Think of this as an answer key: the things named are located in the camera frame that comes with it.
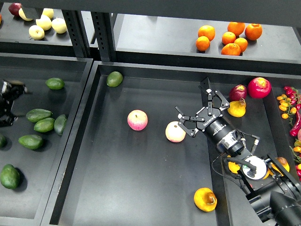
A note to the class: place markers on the black right tray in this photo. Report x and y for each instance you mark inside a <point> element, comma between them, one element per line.
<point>263,120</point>

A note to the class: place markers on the orange left front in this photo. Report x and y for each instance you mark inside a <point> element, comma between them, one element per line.
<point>202,43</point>

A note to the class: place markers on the yellow pear right in bin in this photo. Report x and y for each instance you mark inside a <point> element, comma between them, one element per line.
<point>283,162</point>

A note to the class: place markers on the pale yellow pear middle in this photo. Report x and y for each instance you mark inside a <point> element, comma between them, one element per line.
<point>44,22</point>

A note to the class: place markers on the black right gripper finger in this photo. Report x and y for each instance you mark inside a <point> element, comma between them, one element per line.
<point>190,124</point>
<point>213,101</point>

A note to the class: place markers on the pale yellow pear right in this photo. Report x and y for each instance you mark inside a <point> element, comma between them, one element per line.
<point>59,25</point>

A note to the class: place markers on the orange centre small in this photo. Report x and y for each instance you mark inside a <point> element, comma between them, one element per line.
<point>228,37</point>

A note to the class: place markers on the yellow pear left in bin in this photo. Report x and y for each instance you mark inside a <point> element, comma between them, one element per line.
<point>233,167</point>

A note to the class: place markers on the orange small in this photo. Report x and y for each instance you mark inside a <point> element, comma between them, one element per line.
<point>228,37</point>
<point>242,43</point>

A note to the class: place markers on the green avocado left edge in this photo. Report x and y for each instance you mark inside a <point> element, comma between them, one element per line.
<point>3,141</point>

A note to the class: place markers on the orange top centre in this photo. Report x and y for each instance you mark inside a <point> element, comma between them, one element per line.
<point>236,27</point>

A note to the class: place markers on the yellow pear near red apples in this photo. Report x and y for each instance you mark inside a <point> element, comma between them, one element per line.
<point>237,108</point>

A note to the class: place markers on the dark red apple on shelf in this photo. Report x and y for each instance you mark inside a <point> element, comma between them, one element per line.
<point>14,8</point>

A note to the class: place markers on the orange top right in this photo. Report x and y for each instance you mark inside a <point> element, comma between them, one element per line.
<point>253,31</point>

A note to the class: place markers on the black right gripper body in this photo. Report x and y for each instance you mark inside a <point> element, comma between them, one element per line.
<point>220,131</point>

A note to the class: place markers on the pale yellow pear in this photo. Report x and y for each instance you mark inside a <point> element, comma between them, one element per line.
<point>49,12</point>
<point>44,22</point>
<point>59,25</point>
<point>36,32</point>

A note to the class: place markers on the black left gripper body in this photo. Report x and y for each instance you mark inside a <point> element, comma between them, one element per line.
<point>11,90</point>

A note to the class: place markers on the green avocado middle cluster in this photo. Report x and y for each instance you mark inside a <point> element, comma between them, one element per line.
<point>44,125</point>

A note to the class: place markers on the black perforated shelf post left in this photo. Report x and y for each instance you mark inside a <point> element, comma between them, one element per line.
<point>77,33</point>

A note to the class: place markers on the dark green avocado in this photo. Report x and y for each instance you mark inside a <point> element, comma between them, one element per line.
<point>9,177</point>

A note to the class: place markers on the pink red apple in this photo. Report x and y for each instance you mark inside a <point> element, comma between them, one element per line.
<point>137,120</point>

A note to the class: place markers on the red chili pepper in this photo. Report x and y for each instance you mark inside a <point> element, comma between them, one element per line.
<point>297,126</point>

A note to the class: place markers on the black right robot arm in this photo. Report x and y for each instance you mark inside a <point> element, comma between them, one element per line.
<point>270,189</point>

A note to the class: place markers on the black left tray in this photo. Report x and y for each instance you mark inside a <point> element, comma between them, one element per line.
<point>25,205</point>

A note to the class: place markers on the orange cherry tomato bunch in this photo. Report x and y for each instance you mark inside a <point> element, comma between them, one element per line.
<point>286,106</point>

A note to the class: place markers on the pale pink apple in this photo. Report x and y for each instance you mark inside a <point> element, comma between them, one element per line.
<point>174,132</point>

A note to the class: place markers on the pale yellow pear front left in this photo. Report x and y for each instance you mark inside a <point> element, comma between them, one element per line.
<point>36,32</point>

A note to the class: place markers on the pale yellow pear half hidden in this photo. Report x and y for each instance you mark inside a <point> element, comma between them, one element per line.
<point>23,16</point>

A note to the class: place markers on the orange front bottom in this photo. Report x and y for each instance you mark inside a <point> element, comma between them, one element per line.
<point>231,49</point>

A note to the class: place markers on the green avocado cluster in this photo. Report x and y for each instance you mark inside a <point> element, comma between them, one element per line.
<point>44,125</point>
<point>31,142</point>
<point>38,114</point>

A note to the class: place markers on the green avocado upper cluster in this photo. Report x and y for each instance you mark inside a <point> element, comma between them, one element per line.
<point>38,114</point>

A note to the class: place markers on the green avocado lower cluster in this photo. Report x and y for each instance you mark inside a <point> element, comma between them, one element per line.
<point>31,142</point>

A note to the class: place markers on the pale yellow pear back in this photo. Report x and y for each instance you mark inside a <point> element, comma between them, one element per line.
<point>49,12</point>

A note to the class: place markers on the orange top left of pile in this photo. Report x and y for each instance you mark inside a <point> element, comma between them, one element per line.
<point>207,31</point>

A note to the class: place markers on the orange right small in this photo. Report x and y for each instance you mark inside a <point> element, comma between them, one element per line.
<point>242,43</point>

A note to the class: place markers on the green avocado top left tray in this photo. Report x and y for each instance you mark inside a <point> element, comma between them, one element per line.
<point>55,83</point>

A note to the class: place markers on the bright red apple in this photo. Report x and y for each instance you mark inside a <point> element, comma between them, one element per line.
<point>259,87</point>

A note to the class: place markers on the yellow pear in bin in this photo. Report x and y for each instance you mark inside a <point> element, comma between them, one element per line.
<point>233,167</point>
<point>283,162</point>

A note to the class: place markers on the black perforated shelf post right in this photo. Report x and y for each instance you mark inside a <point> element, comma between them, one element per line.
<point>103,26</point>

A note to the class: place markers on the dark avocado upright cluster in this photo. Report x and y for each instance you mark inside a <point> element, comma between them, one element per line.
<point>60,123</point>

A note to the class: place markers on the black perforated shelf post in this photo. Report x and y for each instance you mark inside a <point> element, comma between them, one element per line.
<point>103,26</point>
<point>77,33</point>

